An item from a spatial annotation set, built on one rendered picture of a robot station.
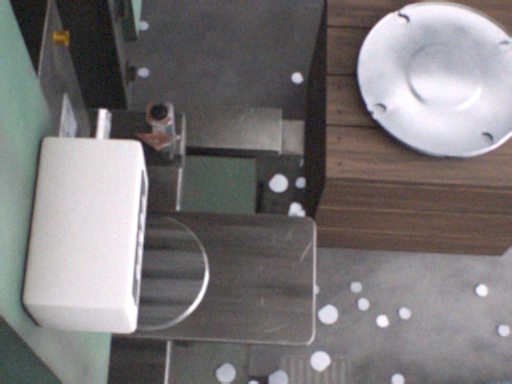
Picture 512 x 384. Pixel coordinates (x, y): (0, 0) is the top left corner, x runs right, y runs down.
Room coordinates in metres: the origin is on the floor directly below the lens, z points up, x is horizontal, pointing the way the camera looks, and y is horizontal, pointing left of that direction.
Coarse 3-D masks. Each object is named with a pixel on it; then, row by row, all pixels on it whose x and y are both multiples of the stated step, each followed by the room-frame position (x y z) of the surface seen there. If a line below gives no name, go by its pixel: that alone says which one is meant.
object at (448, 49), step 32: (384, 32) 0.83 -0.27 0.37; (416, 32) 0.83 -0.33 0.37; (448, 32) 0.83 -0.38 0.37; (480, 32) 0.84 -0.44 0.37; (384, 64) 0.77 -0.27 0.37; (416, 64) 0.76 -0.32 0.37; (448, 64) 0.77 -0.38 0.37; (480, 64) 0.77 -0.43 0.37; (384, 96) 0.71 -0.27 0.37; (416, 96) 0.71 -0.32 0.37; (448, 96) 0.71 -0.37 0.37; (480, 96) 0.71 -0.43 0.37; (384, 128) 0.65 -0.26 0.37; (416, 128) 0.65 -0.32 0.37; (448, 128) 0.65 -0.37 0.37; (480, 128) 0.65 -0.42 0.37
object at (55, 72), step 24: (24, 0) 0.33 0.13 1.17; (48, 0) 0.33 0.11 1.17; (24, 24) 0.31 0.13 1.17; (48, 24) 0.31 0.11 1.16; (48, 48) 0.30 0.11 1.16; (48, 72) 0.29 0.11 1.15; (72, 72) 0.33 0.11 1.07; (48, 96) 0.27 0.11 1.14; (72, 96) 0.32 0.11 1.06; (72, 120) 0.30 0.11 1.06
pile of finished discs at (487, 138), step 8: (400, 16) 0.87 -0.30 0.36; (504, 48) 0.81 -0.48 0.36; (376, 104) 0.69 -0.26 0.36; (376, 112) 0.68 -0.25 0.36; (384, 112) 0.68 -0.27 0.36; (392, 136) 0.64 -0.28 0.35; (480, 136) 0.64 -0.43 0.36; (488, 136) 0.64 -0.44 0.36; (496, 144) 0.63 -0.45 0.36; (424, 152) 0.61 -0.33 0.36; (480, 152) 0.61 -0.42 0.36
